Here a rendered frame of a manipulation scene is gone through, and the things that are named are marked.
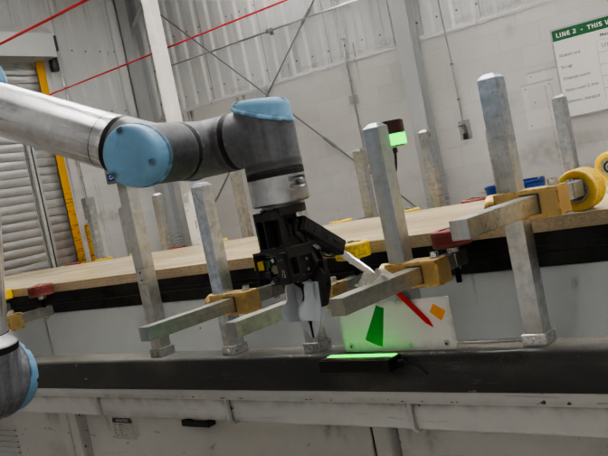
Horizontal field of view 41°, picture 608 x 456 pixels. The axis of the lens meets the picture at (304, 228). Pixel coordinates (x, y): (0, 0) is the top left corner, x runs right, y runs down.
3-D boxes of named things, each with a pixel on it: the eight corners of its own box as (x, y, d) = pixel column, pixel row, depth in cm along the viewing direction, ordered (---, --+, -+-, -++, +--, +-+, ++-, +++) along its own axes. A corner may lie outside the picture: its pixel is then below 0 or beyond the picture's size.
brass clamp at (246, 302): (246, 315, 180) (242, 292, 180) (204, 318, 188) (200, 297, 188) (264, 308, 185) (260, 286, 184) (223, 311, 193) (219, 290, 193)
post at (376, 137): (424, 368, 154) (376, 121, 152) (409, 368, 157) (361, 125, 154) (433, 363, 157) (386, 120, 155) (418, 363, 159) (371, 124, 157)
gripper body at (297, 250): (258, 291, 124) (242, 214, 123) (293, 279, 130) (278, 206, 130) (296, 288, 119) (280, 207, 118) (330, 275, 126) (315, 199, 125)
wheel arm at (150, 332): (151, 345, 163) (147, 325, 162) (141, 346, 165) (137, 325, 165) (288, 295, 196) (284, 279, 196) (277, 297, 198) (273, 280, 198)
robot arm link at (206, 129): (144, 128, 126) (208, 111, 120) (187, 127, 136) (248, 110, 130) (156, 187, 127) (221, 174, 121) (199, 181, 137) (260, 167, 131)
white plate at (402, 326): (457, 349, 148) (446, 296, 148) (344, 352, 165) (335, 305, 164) (458, 348, 149) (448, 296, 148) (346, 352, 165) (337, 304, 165)
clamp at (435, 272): (440, 286, 148) (435, 259, 148) (380, 291, 157) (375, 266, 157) (454, 280, 153) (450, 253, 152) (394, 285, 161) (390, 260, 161)
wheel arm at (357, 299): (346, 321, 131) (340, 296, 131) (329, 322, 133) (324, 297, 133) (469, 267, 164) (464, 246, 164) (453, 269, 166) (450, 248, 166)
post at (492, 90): (546, 347, 138) (494, 71, 136) (527, 348, 141) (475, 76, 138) (554, 342, 141) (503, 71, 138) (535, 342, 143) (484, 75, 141)
